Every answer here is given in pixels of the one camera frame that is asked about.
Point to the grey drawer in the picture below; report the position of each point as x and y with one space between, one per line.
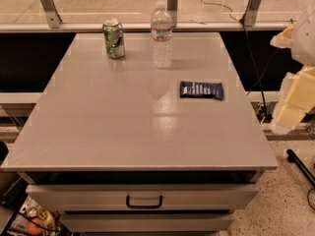
148 222
76 198

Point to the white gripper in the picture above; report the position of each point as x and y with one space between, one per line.
305 43

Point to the left metal window bracket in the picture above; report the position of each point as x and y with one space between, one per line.
53 19

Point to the right metal window bracket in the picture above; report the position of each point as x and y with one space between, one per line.
251 12

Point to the black drawer handle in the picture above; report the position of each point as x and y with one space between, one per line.
144 202

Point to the clutter box lower left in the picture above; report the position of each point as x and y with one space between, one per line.
33 220

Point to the upper grey drawer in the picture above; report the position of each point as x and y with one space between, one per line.
76 198

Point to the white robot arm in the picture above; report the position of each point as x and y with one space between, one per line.
297 93

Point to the black bar on floor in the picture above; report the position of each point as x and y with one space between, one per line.
293 158

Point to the metal window bracket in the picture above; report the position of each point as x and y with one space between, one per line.
53 19
172 6
251 12

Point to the clear plastic water bottle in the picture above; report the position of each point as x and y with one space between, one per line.
161 33

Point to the green soda can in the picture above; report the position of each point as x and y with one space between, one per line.
114 38

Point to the middle metal window bracket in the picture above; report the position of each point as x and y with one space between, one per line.
172 6

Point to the lower grey drawer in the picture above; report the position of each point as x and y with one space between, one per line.
148 222

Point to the dark blue snack packet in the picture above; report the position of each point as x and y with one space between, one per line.
201 90

